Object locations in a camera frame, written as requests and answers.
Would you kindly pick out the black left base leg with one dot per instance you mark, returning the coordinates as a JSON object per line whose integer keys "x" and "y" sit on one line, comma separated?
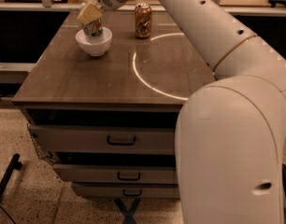
{"x": 14, "y": 164}

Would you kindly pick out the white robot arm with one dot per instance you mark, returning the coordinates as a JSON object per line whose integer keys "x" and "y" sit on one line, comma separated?
{"x": 231, "y": 133}

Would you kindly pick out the grey drawer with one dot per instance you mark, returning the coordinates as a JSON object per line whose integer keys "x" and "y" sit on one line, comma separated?
{"x": 92, "y": 190}
{"x": 116, "y": 174}
{"x": 81, "y": 139}

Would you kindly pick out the silver 7up soda can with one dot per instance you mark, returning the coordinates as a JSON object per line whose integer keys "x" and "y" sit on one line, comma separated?
{"x": 93, "y": 30}

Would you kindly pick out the bottom grey drawer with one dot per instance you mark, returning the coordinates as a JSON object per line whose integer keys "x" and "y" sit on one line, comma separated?
{"x": 92, "y": 190}

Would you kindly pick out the middle grey drawer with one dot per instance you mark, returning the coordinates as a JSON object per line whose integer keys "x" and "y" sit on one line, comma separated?
{"x": 116, "y": 174}

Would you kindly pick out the grey drawer cabinet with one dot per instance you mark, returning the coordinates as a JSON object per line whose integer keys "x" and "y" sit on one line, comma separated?
{"x": 137, "y": 83}

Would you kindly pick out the orange brown soda can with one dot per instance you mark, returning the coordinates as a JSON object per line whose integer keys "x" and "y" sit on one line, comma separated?
{"x": 143, "y": 19}

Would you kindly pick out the blue tape cross marker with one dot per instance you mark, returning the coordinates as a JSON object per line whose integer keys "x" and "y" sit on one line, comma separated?
{"x": 128, "y": 213}

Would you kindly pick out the top grey drawer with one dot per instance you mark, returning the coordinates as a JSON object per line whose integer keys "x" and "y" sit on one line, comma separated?
{"x": 81, "y": 139}

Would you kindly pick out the white ceramic bowl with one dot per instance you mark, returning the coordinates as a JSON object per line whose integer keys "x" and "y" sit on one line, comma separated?
{"x": 97, "y": 45}

